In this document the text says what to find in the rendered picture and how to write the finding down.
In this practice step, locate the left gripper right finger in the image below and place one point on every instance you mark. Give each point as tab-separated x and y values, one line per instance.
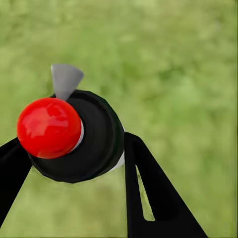
173	219

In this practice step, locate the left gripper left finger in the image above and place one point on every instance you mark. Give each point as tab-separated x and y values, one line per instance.
15	165

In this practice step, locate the pesticide atomizer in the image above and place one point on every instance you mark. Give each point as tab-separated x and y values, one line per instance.
74	135

